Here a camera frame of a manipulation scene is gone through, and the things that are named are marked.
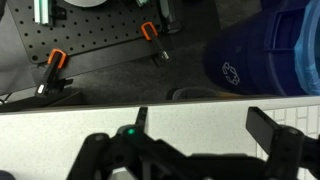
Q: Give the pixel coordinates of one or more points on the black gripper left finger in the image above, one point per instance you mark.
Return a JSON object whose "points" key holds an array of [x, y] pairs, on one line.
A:
{"points": [[141, 118]]}

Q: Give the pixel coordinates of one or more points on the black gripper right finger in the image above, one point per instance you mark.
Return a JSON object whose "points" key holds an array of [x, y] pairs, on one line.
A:
{"points": [[265, 131]]}

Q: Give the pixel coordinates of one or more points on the white brick pattern mat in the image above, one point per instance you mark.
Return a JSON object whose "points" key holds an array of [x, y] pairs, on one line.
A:
{"points": [[297, 151]]}

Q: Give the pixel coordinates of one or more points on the blue recycling bin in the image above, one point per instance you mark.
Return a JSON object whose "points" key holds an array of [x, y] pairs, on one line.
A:
{"points": [[256, 56]]}

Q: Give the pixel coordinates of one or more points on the orange black clamp right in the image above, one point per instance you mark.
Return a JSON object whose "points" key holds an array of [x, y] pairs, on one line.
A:
{"points": [[151, 34]]}

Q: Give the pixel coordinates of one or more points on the orange black clamp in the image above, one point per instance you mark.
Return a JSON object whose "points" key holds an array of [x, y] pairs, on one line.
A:
{"points": [[151, 34], [50, 83]]}

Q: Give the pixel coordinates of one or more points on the blue bin liner bag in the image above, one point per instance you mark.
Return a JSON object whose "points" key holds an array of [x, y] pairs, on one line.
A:
{"points": [[305, 50]]}

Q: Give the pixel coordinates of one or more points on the orange black clamp left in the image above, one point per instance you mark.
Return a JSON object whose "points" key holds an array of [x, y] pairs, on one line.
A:
{"points": [[50, 83]]}

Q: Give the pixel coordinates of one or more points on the black perforated breadboard plate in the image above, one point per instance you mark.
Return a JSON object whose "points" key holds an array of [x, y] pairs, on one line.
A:
{"points": [[82, 29]]}

